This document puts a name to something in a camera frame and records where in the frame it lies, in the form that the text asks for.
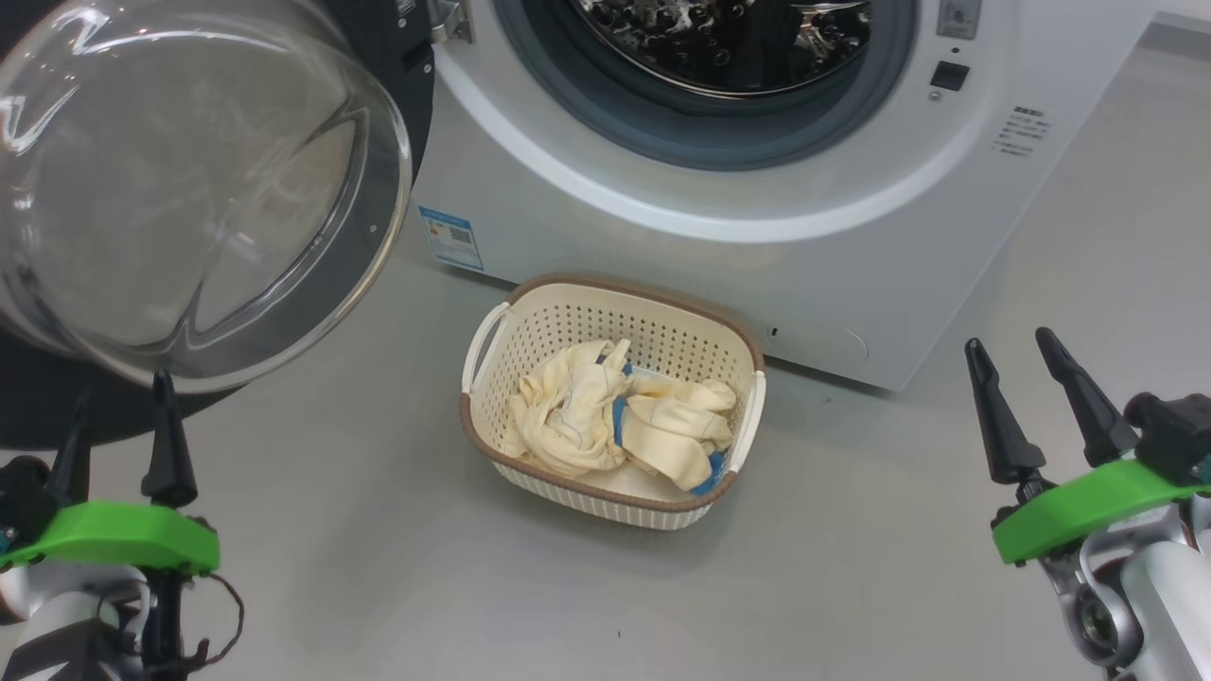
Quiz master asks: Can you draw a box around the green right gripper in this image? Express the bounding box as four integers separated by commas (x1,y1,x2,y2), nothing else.
965,327,1211,567

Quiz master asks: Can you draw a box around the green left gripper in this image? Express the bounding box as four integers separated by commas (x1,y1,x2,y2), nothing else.
0,369,220,578

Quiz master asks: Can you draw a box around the glass washing machine door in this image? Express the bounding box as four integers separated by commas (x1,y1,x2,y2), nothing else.
0,0,436,453

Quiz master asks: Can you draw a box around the cream garment with blue trim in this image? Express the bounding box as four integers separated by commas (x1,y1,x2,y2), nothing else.
610,372,739,498

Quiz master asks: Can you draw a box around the cream garment blue line print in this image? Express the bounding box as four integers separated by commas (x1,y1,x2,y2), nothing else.
501,339,633,479

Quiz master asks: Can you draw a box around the white front-load washing machine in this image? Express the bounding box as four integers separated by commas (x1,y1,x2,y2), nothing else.
407,0,1160,393

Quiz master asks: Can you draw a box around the stainless steel washer drum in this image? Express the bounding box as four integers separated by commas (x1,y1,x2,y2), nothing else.
577,0,871,96

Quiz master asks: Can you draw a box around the metal door hinge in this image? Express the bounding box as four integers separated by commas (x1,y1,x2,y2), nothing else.
428,0,474,45

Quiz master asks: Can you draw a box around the blue energy label sticker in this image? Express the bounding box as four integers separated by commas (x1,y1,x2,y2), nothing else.
418,205,484,273

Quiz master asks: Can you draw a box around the cream laundry basket brown rim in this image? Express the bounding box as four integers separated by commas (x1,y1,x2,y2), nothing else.
460,274,766,531

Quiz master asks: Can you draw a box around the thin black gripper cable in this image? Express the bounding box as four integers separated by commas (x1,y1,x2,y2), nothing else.
142,570,245,677

